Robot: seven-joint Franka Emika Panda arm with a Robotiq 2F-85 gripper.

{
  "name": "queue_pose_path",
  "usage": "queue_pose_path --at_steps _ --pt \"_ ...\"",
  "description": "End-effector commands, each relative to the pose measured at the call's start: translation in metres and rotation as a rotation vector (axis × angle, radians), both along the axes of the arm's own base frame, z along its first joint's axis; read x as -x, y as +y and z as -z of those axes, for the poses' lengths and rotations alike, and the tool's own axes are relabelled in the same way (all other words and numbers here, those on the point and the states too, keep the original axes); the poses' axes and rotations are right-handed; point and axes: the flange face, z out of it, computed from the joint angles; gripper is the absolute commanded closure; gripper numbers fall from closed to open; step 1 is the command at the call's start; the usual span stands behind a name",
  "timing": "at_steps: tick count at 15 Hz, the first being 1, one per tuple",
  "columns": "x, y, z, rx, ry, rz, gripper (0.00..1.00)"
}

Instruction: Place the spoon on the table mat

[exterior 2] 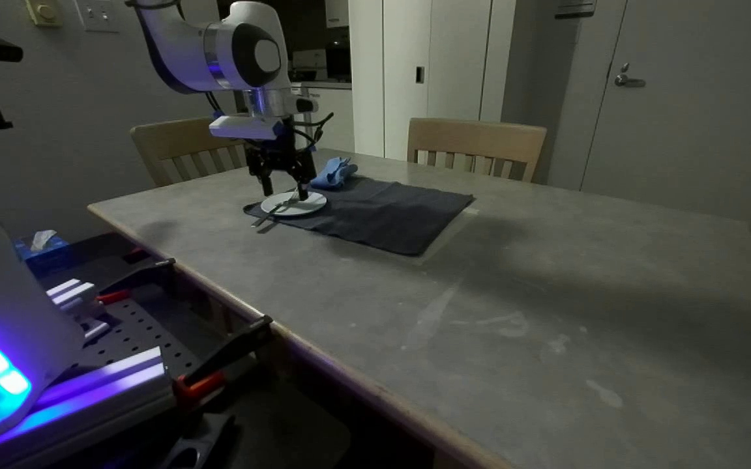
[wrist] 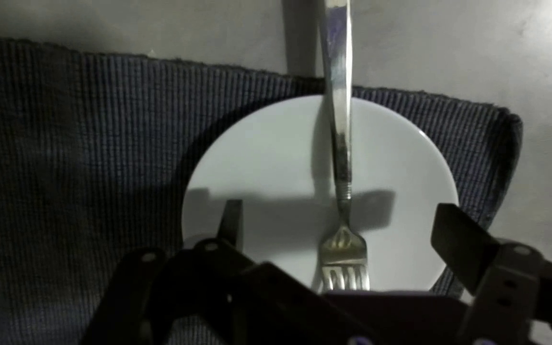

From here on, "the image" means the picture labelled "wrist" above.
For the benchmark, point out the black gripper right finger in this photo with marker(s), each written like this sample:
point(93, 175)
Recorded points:
point(465, 240)

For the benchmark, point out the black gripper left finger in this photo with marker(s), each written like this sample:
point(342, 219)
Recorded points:
point(231, 222)

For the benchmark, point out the silver metal fork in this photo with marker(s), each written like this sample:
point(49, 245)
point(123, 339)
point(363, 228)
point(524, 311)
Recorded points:
point(338, 77)

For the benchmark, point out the dark woven table mat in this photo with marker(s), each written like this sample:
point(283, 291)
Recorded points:
point(77, 159)

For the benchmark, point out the white round plate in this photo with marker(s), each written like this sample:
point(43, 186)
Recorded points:
point(269, 165)

